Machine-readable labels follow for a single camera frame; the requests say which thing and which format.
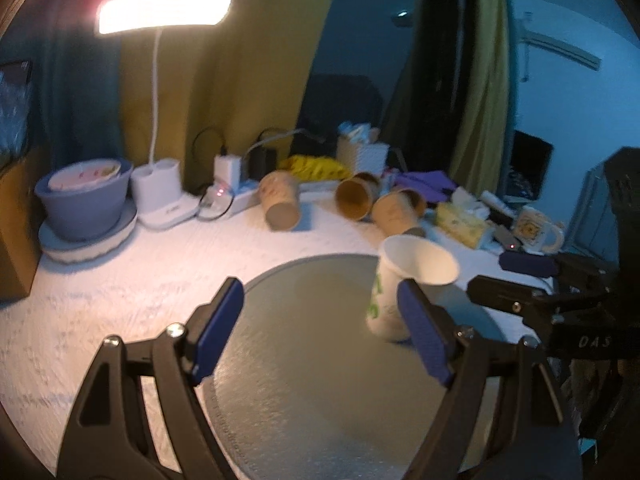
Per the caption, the white paper cup green print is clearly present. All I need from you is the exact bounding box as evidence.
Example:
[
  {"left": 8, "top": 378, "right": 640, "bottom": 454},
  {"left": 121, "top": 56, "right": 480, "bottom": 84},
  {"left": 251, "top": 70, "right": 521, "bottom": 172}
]
[{"left": 366, "top": 234, "right": 460, "bottom": 342}]

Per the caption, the brown paper cup middle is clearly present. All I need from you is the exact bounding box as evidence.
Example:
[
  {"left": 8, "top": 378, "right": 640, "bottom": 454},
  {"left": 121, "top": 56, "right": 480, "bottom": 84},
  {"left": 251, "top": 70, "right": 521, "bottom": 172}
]
[{"left": 334, "top": 172, "right": 381, "bottom": 221}]

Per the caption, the brown paper cup left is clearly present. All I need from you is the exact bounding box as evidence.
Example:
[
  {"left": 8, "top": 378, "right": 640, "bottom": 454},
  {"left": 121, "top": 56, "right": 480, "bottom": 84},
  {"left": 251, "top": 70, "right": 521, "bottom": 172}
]
[{"left": 258, "top": 170, "right": 302, "bottom": 231}]

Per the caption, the white mug yellow print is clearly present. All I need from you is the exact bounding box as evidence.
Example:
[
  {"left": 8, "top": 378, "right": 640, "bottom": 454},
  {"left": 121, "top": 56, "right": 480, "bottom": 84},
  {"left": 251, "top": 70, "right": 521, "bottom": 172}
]
[{"left": 513, "top": 206, "right": 565, "bottom": 255}]

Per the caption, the yellow tissue pack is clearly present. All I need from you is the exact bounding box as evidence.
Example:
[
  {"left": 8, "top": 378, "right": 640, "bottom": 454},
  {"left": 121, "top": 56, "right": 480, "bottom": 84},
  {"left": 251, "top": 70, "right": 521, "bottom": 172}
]
[{"left": 435, "top": 203, "right": 494, "bottom": 250}]

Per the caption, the black monitor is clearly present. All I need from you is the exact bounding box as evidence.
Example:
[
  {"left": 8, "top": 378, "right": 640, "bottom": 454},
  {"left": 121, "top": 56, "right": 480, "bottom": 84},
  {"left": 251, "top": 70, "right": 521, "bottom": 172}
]
[{"left": 506, "top": 130, "right": 553, "bottom": 200}]

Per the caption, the yellow curtain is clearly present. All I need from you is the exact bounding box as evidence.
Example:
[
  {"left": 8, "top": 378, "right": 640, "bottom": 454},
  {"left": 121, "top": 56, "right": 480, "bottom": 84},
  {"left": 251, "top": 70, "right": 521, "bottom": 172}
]
[{"left": 450, "top": 0, "right": 510, "bottom": 194}]

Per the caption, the purple cloth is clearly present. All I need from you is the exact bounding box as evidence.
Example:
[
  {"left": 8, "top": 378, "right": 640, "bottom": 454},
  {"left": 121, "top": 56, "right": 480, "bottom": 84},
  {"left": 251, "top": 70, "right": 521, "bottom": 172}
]
[{"left": 392, "top": 170, "right": 459, "bottom": 205}]

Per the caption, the round grey tray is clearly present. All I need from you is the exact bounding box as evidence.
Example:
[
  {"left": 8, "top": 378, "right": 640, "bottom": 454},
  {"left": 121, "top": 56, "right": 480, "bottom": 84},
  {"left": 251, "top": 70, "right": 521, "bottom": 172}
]
[{"left": 199, "top": 253, "right": 507, "bottom": 480}]

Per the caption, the white scalloped plate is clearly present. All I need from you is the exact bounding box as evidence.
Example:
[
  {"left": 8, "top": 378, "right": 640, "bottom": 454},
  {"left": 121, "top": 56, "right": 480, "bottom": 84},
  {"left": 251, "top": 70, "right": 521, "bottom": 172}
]
[{"left": 38, "top": 198, "right": 138, "bottom": 264}]

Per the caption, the white woven basket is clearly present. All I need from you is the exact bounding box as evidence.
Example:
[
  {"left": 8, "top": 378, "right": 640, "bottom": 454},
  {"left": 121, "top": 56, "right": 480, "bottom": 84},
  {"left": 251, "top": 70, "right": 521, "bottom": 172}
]
[{"left": 336, "top": 136, "right": 390, "bottom": 177}]

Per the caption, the grey bowl with lid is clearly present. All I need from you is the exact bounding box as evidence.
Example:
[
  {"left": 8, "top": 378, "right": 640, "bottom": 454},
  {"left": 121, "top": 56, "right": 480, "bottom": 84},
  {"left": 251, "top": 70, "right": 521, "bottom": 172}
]
[{"left": 35, "top": 158, "right": 132, "bottom": 242}]

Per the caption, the white air conditioner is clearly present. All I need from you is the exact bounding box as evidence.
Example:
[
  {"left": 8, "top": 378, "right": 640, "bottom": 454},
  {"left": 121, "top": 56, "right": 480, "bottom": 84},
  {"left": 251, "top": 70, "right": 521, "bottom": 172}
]
[{"left": 518, "top": 12, "right": 602, "bottom": 82}]

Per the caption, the white desk lamp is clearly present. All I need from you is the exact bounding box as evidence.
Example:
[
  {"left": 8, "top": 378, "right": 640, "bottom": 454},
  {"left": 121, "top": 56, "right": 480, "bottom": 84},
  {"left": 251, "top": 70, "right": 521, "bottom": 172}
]
[{"left": 95, "top": 0, "right": 234, "bottom": 232}]

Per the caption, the yellow snack bag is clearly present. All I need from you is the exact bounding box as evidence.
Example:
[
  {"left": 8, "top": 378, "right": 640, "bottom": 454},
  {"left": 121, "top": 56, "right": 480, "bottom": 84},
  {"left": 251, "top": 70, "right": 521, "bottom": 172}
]
[{"left": 278, "top": 155, "right": 352, "bottom": 182}]

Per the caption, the white power strip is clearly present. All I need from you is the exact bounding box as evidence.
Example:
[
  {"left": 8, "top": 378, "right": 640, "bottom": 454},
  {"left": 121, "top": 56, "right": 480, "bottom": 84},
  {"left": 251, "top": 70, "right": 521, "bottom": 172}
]
[{"left": 196, "top": 180, "right": 259, "bottom": 221}]

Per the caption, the white charger plug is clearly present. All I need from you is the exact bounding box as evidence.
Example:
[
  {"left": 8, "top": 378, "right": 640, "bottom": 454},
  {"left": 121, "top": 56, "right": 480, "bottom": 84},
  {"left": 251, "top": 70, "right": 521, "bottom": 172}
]
[{"left": 214, "top": 155, "right": 242, "bottom": 192}]

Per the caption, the black power adapter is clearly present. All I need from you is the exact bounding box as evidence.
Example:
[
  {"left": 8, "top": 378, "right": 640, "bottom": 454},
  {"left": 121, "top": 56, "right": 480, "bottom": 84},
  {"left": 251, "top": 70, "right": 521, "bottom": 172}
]
[{"left": 248, "top": 146, "right": 278, "bottom": 181}]

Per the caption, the black cable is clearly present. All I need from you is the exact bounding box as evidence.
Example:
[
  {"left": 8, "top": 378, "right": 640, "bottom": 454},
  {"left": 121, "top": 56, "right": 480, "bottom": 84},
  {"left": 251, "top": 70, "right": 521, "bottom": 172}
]
[{"left": 191, "top": 126, "right": 236, "bottom": 222}]

